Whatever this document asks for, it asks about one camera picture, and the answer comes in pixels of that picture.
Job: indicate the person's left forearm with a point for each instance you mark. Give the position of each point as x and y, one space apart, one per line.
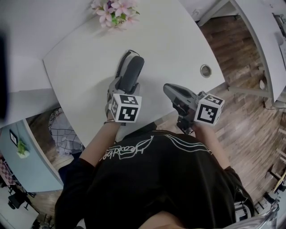
100 143

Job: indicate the white grid-patterned cushion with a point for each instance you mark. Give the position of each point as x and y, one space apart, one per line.
64 134

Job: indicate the round metal desk grommet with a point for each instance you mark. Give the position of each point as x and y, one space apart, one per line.
205 70

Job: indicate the grey worn harness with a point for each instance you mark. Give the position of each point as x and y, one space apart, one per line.
259 217

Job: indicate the pink flower bouquet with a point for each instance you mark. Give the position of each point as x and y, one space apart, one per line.
116 13

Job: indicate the black telephone handset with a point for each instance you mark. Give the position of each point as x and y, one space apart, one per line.
133 73

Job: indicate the wooden slatted rack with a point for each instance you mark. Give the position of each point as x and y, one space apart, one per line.
277 165

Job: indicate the white curved table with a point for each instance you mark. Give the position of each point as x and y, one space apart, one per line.
169 51

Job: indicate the person's black printed shirt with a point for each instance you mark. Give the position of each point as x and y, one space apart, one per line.
161 179

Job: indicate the white side desk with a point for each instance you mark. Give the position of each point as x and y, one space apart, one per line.
252 26

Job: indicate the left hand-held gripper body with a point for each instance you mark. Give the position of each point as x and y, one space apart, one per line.
126 109

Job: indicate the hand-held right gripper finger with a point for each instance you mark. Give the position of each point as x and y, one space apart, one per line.
173 96
183 91

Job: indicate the person's right forearm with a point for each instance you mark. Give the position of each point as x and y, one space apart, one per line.
211 147

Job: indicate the small black picture frame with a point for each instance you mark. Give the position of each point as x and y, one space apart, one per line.
13 136

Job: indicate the white potted flowers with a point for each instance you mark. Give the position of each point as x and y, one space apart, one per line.
23 149

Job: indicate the black office chair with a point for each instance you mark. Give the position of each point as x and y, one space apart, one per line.
19 199

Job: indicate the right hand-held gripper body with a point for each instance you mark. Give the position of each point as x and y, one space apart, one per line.
207 110

